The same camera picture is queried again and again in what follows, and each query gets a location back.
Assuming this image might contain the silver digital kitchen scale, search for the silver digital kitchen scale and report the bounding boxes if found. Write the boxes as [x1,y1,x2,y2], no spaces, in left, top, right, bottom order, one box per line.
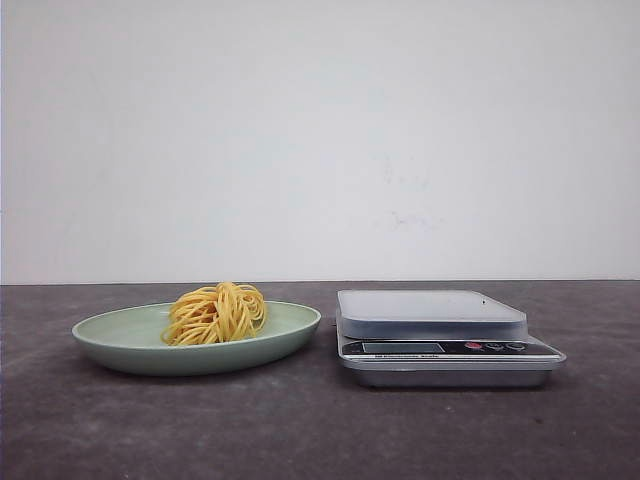
[336,290,566,388]

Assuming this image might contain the yellow vermicelli noodle bundle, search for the yellow vermicelli noodle bundle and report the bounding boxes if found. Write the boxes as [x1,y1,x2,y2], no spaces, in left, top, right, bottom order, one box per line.
[160,282,267,346]

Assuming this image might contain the light green oval plate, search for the light green oval plate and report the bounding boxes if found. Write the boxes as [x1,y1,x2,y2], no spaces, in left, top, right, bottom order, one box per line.
[72,301,321,376]

